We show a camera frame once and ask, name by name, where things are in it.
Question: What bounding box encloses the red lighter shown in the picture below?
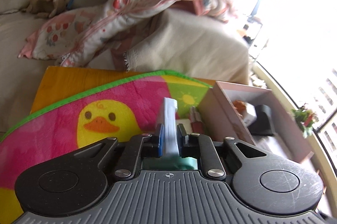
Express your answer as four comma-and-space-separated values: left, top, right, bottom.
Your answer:
189, 106, 205, 134

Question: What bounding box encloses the teal plastic crank handle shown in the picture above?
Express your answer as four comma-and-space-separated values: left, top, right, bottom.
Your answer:
142, 156, 198, 170

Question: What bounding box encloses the brown bear figurine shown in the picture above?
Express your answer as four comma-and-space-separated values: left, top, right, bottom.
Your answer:
232, 100, 247, 116

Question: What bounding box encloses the white charger box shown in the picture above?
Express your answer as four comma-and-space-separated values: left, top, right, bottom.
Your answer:
242, 103, 257, 127

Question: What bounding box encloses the white cream tube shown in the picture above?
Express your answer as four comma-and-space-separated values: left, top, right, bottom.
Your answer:
176, 119, 193, 134

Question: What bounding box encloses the pink cardboard box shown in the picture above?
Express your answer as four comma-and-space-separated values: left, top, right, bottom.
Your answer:
198, 82, 314, 163

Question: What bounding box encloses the colourful cartoon play mat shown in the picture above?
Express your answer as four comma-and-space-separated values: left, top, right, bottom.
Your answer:
1, 71, 209, 223

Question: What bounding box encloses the beige sofa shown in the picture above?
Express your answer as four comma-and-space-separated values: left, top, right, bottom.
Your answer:
1, 1, 249, 132

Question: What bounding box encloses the potted flower plant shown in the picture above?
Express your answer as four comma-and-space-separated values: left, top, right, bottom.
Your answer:
291, 103, 319, 139

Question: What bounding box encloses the pink floral baby blanket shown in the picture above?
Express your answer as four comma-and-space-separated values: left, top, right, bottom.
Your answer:
18, 0, 237, 67

